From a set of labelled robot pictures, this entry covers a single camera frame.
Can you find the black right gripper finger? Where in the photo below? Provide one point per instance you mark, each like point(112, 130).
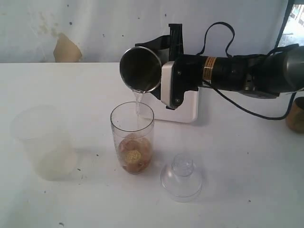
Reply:
point(160, 43)

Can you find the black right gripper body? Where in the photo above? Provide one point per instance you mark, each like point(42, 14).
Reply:
point(186, 69)

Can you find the stainless steel cup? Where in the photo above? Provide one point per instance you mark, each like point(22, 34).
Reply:
point(140, 69)

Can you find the clear shaker dome lid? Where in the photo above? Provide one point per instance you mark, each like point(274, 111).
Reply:
point(181, 179)

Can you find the brown wooden cup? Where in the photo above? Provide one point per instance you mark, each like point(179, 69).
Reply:
point(295, 118)

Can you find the clear shaker body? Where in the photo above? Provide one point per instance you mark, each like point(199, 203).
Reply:
point(132, 126)

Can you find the white square tray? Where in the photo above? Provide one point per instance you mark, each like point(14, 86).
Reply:
point(187, 112)

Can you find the gold coin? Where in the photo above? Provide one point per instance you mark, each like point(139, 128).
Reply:
point(132, 157)

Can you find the translucent plastic cup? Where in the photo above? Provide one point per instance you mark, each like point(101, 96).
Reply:
point(45, 139)

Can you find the dark window frame post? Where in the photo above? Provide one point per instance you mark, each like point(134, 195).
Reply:
point(285, 19)

